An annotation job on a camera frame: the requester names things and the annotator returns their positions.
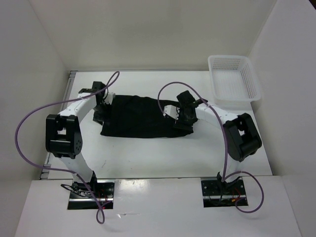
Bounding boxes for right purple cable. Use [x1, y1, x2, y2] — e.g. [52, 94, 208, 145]
[157, 82, 265, 213]

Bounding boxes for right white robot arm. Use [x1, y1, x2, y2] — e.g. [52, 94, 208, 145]
[163, 91, 262, 194]

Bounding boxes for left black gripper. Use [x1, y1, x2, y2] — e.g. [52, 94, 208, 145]
[92, 101, 115, 126]

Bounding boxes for black shorts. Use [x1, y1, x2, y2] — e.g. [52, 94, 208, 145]
[100, 95, 193, 138]

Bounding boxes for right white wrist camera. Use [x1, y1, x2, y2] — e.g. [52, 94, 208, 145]
[163, 105, 180, 120]

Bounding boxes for purple cable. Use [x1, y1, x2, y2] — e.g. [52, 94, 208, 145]
[157, 82, 265, 213]
[14, 71, 120, 224]

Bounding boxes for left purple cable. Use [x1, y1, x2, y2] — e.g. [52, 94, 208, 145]
[14, 71, 120, 224]

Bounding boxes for white plastic basket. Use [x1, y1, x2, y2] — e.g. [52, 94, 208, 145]
[208, 55, 261, 106]

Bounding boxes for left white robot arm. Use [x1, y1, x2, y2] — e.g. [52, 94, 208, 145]
[45, 81, 115, 198]

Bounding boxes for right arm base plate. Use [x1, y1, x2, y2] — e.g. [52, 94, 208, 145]
[201, 177, 248, 208]

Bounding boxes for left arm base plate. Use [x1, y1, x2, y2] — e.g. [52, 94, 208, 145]
[61, 180, 115, 210]

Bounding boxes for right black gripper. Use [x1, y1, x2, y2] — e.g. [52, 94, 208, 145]
[173, 104, 195, 131]

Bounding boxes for aluminium table edge rail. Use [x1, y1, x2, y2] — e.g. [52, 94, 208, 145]
[40, 70, 77, 180]

